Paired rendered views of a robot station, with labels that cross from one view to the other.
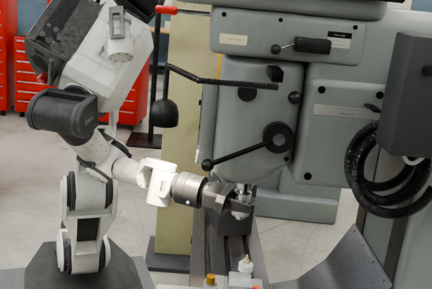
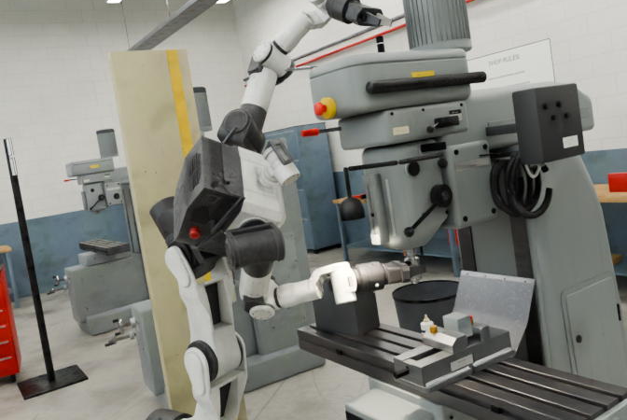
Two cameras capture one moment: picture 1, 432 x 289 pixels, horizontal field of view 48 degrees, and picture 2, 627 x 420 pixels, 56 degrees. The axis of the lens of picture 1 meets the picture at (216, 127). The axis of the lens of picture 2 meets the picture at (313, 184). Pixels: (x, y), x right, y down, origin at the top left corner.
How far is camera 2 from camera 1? 1.09 m
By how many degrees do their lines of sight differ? 32
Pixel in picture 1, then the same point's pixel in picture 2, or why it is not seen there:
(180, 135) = (176, 315)
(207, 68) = not seen: hidden behind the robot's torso
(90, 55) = (254, 189)
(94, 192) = (230, 349)
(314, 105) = (455, 164)
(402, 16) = (477, 92)
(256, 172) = (430, 231)
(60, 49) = (233, 189)
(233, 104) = (406, 181)
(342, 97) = (467, 154)
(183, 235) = not seen: outside the picture
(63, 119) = (270, 245)
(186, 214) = not seen: hidden behind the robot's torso
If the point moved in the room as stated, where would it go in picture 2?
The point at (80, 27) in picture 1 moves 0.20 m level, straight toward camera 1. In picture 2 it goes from (234, 168) to (282, 162)
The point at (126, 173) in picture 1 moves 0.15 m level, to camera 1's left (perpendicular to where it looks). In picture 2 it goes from (299, 292) to (256, 305)
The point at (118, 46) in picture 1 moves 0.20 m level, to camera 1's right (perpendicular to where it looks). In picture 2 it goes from (291, 169) to (349, 159)
